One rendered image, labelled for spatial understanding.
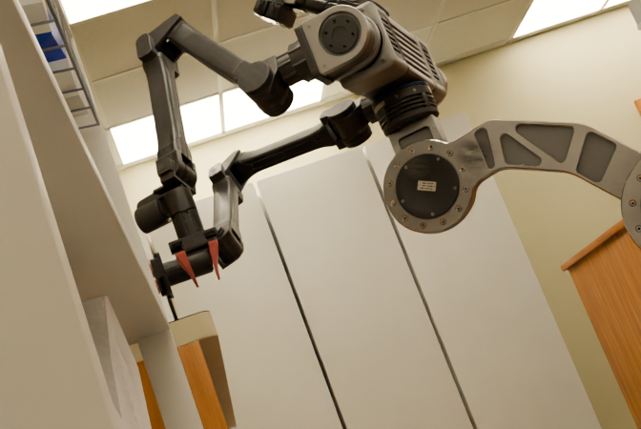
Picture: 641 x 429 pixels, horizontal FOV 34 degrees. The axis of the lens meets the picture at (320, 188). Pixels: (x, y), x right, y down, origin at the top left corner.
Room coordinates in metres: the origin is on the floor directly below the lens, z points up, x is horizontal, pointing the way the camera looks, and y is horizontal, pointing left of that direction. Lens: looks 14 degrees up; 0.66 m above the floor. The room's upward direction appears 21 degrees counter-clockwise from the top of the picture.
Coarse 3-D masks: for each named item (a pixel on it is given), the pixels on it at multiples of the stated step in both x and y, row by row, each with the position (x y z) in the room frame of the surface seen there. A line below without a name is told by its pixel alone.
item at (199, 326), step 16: (176, 320) 1.52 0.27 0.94; (192, 320) 1.53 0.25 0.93; (208, 320) 1.54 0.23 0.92; (176, 336) 1.52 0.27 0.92; (192, 336) 1.53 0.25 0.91; (208, 336) 1.53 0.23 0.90; (208, 352) 1.68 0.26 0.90; (208, 368) 1.87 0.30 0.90; (224, 368) 1.97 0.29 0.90; (224, 384) 2.21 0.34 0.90; (224, 400) 2.55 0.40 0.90; (224, 416) 2.98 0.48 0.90
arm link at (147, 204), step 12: (168, 168) 2.06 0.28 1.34; (168, 180) 2.06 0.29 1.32; (180, 180) 2.07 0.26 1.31; (156, 192) 2.09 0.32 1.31; (192, 192) 2.11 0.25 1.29; (144, 204) 2.10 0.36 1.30; (156, 204) 2.07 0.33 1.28; (144, 216) 2.08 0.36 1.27; (156, 216) 2.07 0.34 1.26; (144, 228) 2.09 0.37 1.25; (156, 228) 2.10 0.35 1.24
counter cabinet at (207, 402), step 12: (180, 348) 1.52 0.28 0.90; (192, 348) 1.52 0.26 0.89; (192, 360) 1.52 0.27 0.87; (204, 360) 1.53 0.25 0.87; (144, 372) 1.51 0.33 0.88; (192, 372) 1.52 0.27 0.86; (204, 372) 1.53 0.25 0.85; (144, 384) 1.51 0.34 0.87; (192, 384) 1.52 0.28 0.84; (204, 384) 1.52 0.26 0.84; (144, 396) 1.51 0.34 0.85; (204, 396) 1.52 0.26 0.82; (216, 396) 1.53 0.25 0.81; (156, 408) 1.51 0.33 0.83; (204, 408) 1.52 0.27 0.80; (216, 408) 1.52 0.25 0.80; (156, 420) 1.51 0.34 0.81; (204, 420) 1.52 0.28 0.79; (216, 420) 1.52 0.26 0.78
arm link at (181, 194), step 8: (168, 192) 2.05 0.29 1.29; (176, 192) 2.05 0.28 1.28; (184, 192) 2.06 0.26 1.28; (160, 200) 2.08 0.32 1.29; (168, 200) 2.06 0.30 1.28; (176, 200) 2.05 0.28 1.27; (184, 200) 2.05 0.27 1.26; (192, 200) 2.07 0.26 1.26; (160, 208) 2.07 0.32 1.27; (168, 208) 2.07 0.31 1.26; (176, 208) 2.05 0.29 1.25; (184, 208) 2.05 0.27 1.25; (192, 208) 2.07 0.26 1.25; (168, 216) 2.09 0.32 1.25
